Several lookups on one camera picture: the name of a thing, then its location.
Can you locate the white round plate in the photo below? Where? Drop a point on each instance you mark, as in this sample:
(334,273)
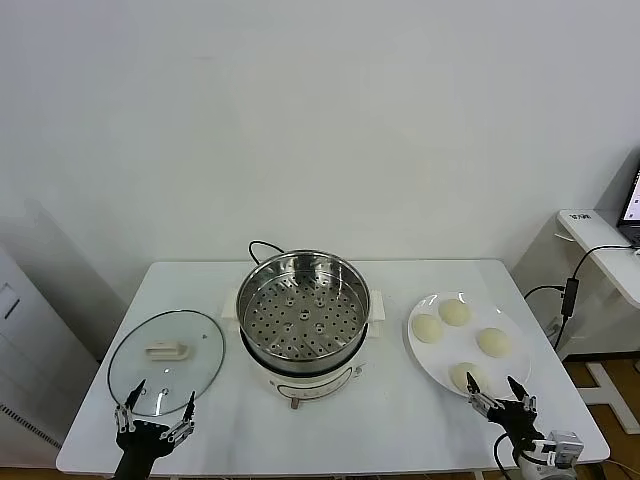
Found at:
(515,370)

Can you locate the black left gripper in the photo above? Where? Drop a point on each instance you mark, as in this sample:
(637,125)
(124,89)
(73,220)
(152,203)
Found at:
(139,440)

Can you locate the stainless steel steamer basket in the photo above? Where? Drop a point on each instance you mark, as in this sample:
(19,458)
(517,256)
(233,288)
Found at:
(260,295)

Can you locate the white appliance with green label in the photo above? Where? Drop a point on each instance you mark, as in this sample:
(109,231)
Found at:
(30,350)

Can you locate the white side table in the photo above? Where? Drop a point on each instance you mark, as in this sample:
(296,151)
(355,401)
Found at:
(610,265)

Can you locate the white steamed baozi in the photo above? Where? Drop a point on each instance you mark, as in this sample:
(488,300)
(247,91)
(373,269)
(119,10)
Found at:
(426,328)
(454,312)
(494,342)
(462,375)

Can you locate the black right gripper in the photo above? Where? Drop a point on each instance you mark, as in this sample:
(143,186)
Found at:
(515,417)

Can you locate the white wall socket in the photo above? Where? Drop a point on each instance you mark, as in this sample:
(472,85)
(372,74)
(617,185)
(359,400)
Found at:
(553,326)

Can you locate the black laptop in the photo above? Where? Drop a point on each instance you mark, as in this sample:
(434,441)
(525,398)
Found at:
(631,210)

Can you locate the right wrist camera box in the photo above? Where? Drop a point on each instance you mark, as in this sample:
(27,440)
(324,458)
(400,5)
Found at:
(564,447)

